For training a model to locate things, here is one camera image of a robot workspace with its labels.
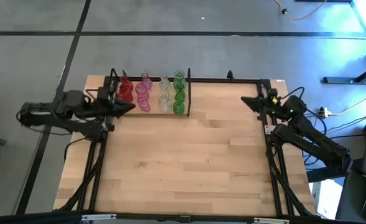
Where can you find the tall pink ribbed vase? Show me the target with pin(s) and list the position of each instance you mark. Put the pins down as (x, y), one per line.
(141, 91)
(144, 105)

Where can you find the silver frame plate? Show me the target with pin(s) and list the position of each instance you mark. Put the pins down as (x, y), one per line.
(271, 220)
(98, 216)

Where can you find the wooden shelf with black frame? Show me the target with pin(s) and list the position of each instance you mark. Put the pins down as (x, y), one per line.
(153, 112)

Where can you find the flared-neck red glass vase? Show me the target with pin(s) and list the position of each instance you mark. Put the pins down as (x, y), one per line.
(125, 80)

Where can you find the faceted flared green glass vase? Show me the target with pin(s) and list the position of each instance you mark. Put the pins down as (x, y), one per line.
(179, 96)

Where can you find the bulbous green glass vase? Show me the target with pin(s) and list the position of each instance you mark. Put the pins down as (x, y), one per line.
(178, 108)

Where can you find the grey laptop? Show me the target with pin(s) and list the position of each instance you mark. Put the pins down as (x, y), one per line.
(350, 199)

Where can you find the flared clear glass vase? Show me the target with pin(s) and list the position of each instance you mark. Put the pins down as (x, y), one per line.
(164, 84)

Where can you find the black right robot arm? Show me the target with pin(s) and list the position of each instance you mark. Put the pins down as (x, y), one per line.
(310, 140)

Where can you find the ribbed red glass vase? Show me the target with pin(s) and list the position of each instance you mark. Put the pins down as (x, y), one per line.
(125, 91)

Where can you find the black table-level camera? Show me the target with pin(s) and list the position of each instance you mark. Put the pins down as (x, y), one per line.
(184, 218)

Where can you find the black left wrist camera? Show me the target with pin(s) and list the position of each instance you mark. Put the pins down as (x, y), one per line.
(102, 93)

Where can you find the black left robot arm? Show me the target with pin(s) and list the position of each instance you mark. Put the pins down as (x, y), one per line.
(72, 102)

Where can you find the barrel-shaped green glass vase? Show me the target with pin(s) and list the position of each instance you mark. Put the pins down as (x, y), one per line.
(179, 81)

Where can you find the textured clear glass vase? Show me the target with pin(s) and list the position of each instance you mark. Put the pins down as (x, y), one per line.
(165, 105)

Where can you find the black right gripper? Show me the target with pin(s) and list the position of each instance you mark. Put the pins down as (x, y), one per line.
(274, 110)

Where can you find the bulbous pink ribbed vase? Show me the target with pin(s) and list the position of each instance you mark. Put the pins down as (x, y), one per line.
(146, 81)

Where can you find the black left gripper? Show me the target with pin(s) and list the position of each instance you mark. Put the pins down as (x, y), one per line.
(103, 109)

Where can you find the black desk foot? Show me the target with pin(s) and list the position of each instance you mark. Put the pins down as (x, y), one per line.
(341, 80)
(332, 177)

